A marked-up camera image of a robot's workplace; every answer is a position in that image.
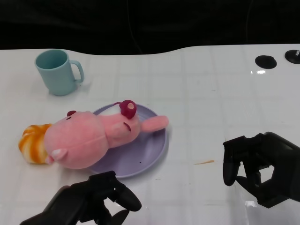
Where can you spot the orange white pumpkin toy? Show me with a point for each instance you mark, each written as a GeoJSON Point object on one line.
{"type": "Point", "coordinates": [32, 143]}

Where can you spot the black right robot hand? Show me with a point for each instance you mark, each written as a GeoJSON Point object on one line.
{"type": "Point", "coordinates": [281, 168]}

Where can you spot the teal plastic mug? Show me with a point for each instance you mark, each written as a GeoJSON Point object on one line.
{"type": "Point", "coordinates": [58, 77]}

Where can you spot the pink plush doll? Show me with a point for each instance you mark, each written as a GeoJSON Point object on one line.
{"type": "Point", "coordinates": [79, 140]}

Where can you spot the black round table grommet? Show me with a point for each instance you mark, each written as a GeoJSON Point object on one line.
{"type": "Point", "coordinates": [265, 62]}
{"type": "Point", "coordinates": [293, 55]}

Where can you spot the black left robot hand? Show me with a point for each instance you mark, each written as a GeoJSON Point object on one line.
{"type": "Point", "coordinates": [82, 201]}

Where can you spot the lavender plastic plate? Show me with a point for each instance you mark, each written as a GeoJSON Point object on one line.
{"type": "Point", "coordinates": [145, 152]}

